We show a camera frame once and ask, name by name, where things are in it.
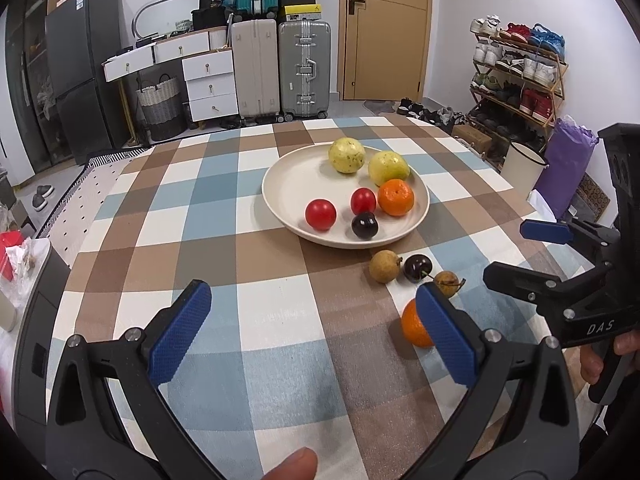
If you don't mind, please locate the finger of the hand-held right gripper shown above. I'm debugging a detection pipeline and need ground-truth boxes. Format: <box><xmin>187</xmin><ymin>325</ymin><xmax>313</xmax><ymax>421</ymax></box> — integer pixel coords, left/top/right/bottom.
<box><xmin>482</xmin><ymin>260</ymin><xmax>621</xmax><ymax>349</ymax></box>
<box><xmin>519</xmin><ymin>216</ymin><xmax>621</xmax><ymax>267</ymax></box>

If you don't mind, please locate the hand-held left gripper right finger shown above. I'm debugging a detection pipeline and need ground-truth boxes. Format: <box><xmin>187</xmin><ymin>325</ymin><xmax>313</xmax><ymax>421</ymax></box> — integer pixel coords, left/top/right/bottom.
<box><xmin>400</xmin><ymin>282</ymin><xmax>581</xmax><ymax>480</ymax></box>

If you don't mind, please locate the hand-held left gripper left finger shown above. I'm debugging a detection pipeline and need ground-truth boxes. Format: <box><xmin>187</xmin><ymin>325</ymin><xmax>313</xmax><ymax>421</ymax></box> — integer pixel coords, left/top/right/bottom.
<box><xmin>45</xmin><ymin>279</ymin><xmax>226</xmax><ymax>480</ymax></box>

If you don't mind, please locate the orange tangerine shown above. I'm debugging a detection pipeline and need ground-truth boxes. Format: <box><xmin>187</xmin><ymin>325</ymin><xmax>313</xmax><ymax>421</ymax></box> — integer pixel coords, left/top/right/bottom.
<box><xmin>377</xmin><ymin>179</ymin><xmax>416</xmax><ymax>217</ymax></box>
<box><xmin>401</xmin><ymin>298</ymin><xmax>436</xmax><ymax>348</ymax></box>

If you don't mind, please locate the brown longan with stem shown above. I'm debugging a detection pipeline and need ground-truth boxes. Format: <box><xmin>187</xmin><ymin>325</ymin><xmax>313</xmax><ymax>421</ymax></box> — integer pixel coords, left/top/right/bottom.
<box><xmin>431</xmin><ymin>270</ymin><xmax>466</xmax><ymax>297</ymax></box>

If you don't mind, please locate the dark red cherry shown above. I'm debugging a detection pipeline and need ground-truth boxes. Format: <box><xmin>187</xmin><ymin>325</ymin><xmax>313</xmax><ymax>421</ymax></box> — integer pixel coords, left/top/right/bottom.
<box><xmin>403</xmin><ymin>254</ymin><xmax>432</xmax><ymax>283</ymax></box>

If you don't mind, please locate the dark plum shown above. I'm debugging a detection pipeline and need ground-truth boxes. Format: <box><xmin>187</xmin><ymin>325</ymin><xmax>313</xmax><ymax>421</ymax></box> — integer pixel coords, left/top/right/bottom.
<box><xmin>351</xmin><ymin>212</ymin><xmax>379</xmax><ymax>240</ymax></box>

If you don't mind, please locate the red tomato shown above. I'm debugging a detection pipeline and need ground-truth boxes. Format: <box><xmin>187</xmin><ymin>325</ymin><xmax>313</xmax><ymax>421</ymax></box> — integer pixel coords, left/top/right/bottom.
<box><xmin>350</xmin><ymin>187</ymin><xmax>377</xmax><ymax>216</ymax></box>
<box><xmin>305</xmin><ymin>199</ymin><xmax>337</xmax><ymax>231</ymax></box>

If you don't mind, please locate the cream round plate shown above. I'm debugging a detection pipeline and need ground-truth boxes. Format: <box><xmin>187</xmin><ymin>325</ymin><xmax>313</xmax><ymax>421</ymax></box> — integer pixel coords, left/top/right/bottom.
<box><xmin>261</xmin><ymin>144</ymin><xmax>431</xmax><ymax>249</ymax></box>

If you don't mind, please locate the speckled yellow guava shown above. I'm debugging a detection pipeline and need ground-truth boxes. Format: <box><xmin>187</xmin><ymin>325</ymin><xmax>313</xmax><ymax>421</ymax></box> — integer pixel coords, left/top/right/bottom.
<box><xmin>328</xmin><ymin>137</ymin><xmax>366</xmax><ymax>176</ymax></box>

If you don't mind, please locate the person's right hand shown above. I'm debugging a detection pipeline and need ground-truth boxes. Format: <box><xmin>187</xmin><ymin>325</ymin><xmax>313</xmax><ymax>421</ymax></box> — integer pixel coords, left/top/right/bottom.
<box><xmin>579</xmin><ymin>331</ymin><xmax>640</xmax><ymax>386</ymax></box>

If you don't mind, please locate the person's left hand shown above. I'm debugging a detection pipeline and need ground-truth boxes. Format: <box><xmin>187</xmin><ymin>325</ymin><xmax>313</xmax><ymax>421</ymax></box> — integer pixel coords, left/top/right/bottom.
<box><xmin>262</xmin><ymin>447</ymin><xmax>319</xmax><ymax>480</ymax></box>

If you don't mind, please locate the brown doormat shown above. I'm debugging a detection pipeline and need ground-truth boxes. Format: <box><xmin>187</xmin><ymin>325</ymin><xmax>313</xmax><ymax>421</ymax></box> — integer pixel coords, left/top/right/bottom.
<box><xmin>570</xmin><ymin>172</ymin><xmax>612</xmax><ymax>221</ymax></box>

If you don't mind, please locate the purple bag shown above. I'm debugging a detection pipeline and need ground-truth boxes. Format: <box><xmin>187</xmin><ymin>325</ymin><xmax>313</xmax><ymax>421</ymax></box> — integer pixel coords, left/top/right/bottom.
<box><xmin>532</xmin><ymin>115</ymin><xmax>599</xmax><ymax>221</ymax></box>

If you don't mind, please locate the white enamel bucket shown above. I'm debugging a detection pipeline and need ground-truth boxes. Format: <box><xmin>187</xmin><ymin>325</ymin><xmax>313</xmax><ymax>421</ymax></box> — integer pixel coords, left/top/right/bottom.
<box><xmin>501</xmin><ymin>141</ymin><xmax>549</xmax><ymax>196</ymax></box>

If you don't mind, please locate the checkered tablecloth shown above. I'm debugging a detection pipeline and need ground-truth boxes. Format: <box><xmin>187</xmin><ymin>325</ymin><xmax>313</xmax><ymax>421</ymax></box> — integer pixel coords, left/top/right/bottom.
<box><xmin>47</xmin><ymin>115</ymin><xmax>616</xmax><ymax>480</ymax></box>

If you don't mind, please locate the brown cardboard box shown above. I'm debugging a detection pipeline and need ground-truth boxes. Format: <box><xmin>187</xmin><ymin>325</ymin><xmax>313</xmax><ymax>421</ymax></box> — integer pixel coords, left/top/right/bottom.
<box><xmin>452</xmin><ymin>124</ymin><xmax>493</xmax><ymax>153</ymax></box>

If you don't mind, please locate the dark grey side table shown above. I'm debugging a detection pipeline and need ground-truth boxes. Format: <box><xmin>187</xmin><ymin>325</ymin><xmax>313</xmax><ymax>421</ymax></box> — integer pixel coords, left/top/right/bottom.
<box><xmin>10</xmin><ymin>245</ymin><xmax>71</xmax><ymax>431</ymax></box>

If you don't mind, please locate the group of shoes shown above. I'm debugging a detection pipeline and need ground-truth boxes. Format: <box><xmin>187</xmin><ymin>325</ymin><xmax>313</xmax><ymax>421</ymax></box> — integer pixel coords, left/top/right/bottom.
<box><xmin>470</xmin><ymin>15</ymin><xmax>567</xmax><ymax>143</ymax></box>

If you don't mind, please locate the wooden shoe rack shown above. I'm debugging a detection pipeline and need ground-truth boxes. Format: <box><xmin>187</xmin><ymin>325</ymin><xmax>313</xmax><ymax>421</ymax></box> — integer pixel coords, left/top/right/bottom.
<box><xmin>469</xmin><ymin>15</ymin><xmax>570</xmax><ymax>161</ymax></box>

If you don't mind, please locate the dark shoe pile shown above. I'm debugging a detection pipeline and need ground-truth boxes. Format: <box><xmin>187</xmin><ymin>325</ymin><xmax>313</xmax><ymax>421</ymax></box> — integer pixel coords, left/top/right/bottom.
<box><xmin>395</xmin><ymin>97</ymin><xmax>471</xmax><ymax>128</ymax></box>

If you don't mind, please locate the white dotted rug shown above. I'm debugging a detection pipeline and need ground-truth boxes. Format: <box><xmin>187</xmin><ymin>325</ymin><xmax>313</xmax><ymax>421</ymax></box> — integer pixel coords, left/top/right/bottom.
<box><xmin>37</xmin><ymin>157</ymin><xmax>151</xmax><ymax>256</ymax></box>

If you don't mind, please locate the clear plastic bag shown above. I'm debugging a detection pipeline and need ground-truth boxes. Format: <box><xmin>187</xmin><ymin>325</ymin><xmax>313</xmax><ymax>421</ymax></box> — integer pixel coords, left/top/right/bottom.
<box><xmin>0</xmin><ymin>237</ymin><xmax>51</xmax><ymax>291</ymax></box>

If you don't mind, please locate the red packet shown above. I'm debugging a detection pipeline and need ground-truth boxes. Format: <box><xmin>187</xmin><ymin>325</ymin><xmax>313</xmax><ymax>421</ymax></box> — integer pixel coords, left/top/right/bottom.
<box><xmin>0</xmin><ymin>232</ymin><xmax>26</xmax><ymax>281</ymax></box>

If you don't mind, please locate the woven laundry basket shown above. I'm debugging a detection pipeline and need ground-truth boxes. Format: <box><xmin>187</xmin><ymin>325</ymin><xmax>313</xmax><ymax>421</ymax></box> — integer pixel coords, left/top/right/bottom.
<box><xmin>136</xmin><ymin>74</ymin><xmax>186</xmax><ymax>142</ymax></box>

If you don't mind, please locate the wooden door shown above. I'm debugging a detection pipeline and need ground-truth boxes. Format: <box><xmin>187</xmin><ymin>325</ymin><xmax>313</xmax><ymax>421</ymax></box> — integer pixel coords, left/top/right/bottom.
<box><xmin>337</xmin><ymin>0</ymin><xmax>433</xmax><ymax>102</ymax></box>

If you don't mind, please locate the white drawer cabinet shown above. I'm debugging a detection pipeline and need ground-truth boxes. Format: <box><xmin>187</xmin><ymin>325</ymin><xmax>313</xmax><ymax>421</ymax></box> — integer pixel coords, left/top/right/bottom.
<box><xmin>181</xmin><ymin>50</ymin><xmax>240</xmax><ymax>122</ymax></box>

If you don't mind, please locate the beige suitcase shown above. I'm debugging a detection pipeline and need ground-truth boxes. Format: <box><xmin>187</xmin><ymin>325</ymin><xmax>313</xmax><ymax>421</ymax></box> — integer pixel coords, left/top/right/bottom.
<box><xmin>230</xmin><ymin>18</ymin><xmax>281</xmax><ymax>123</ymax></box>

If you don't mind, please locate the white desk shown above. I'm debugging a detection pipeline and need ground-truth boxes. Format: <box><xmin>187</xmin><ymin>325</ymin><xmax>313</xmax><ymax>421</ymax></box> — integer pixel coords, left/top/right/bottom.
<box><xmin>101</xmin><ymin>27</ymin><xmax>236</xmax><ymax>146</ymax></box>

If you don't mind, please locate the dark grey fridge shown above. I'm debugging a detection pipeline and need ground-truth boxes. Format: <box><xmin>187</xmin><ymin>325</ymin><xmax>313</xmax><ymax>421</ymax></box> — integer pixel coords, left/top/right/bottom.
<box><xmin>44</xmin><ymin>0</ymin><xmax>132</xmax><ymax>166</ymax></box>

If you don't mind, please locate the silver suitcase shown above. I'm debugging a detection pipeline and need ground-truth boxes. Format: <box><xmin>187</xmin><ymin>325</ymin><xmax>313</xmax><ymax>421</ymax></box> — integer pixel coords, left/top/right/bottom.
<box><xmin>278</xmin><ymin>21</ymin><xmax>332</xmax><ymax>120</ymax></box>

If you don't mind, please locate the black storage box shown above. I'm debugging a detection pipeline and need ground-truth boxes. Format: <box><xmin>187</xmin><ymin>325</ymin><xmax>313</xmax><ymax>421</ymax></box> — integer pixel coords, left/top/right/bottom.
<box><xmin>191</xmin><ymin>7</ymin><xmax>228</xmax><ymax>31</ymax></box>

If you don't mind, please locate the dark glass cabinet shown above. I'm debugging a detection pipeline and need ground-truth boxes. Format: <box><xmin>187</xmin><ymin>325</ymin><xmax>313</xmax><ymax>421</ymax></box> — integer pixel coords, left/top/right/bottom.
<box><xmin>0</xmin><ymin>0</ymin><xmax>56</xmax><ymax>176</ymax></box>

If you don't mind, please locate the yellow and black shoe box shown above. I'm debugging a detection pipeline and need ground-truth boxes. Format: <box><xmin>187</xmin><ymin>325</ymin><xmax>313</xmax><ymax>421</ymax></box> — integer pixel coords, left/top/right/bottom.
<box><xmin>278</xmin><ymin>4</ymin><xmax>323</xmax><ymax>20</ymax></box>

